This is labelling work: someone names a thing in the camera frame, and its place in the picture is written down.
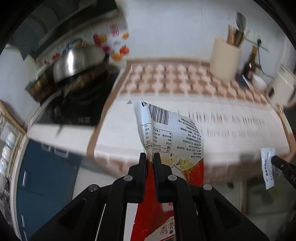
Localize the small white sachet wrapper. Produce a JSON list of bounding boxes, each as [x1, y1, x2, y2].
[[260, 148, 278, 190]]

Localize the red white snack bag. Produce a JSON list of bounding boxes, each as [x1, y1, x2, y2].
[[130, 100, 204, 240]]

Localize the blue cabinet door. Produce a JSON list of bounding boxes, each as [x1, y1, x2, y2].
[[16, 140, 82, 240]]

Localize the checkered brown tablecloth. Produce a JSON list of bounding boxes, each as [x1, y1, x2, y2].
[[87, 60, 295, 182]]

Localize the white electric kettle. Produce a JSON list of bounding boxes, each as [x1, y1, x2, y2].
[[266, 65, 295, 109]]

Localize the white bowl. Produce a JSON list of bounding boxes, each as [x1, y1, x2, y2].
[[251, 74, 267, 92]]

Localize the black stove top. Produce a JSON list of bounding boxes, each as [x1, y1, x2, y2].
[[34, 66, 120, 126]]

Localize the dark sauce bottle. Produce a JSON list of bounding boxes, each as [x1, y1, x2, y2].
[[242, 45, 258, 81]]

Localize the cream utensil holder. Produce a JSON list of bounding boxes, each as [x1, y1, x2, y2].
[[209, 38, 241, 83]]

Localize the wooden chopsticks bundle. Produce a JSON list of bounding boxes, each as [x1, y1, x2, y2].
[[226, 25, 244, 47]]

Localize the steel wok pan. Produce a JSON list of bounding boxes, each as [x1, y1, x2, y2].
[[25, 46, 110, 103]]

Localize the metal spatula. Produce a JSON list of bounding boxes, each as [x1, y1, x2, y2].
[[236, 12, 246, 32]]

